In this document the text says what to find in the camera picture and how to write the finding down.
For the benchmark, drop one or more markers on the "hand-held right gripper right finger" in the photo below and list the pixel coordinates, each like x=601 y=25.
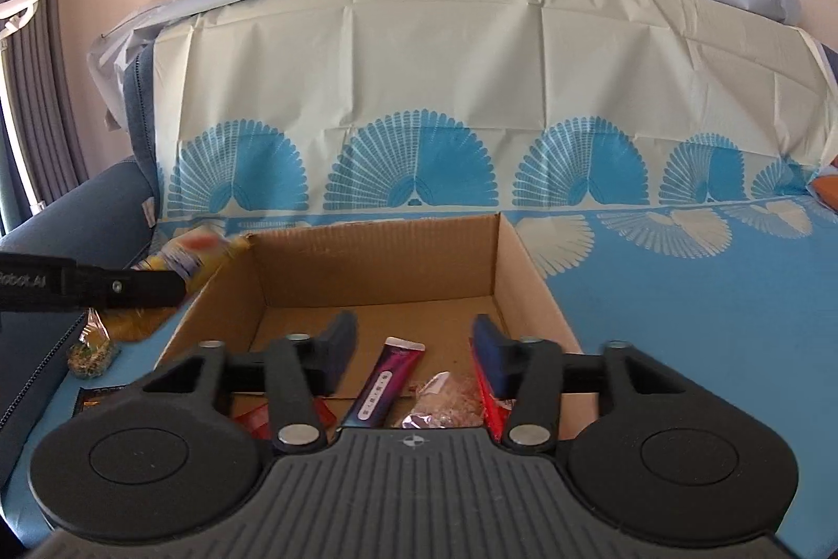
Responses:
x=488 y=349

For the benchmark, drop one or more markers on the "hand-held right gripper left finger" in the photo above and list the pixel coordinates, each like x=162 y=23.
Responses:
x=340 y=349

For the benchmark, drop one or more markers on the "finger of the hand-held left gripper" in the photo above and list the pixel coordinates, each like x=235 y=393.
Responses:
x=144 y=287

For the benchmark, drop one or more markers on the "purple snack stick packet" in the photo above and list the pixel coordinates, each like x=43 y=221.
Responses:
x=383 y=382

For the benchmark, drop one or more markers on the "red snack packet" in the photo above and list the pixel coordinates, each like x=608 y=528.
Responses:
x=252 y=418
x=491 y=415

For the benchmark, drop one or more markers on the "yellow snack packet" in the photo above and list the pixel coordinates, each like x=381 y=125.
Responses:
x=203 y=258

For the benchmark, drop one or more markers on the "silver snack packet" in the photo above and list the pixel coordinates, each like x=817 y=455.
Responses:
x=445 y=402

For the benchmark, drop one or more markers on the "brown cardboard box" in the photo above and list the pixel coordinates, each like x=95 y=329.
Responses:
x=393 y=264

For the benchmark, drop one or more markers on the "black chocolate bar packet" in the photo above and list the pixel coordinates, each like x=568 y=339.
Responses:
x=98 y=398

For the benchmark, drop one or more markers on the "green label peanut packet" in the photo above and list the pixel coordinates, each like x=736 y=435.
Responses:
x=91 y=356

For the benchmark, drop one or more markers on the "blue fan-print sheet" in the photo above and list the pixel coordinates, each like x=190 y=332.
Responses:
x=655 y=303

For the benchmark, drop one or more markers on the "grey curtain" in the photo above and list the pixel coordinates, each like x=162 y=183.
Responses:
x=39 y=74

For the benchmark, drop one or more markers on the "white plastic rack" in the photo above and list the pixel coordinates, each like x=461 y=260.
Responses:
x=19 y=12

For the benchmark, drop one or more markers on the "orange cloth item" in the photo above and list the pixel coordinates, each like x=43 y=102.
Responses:
x=826 y=186

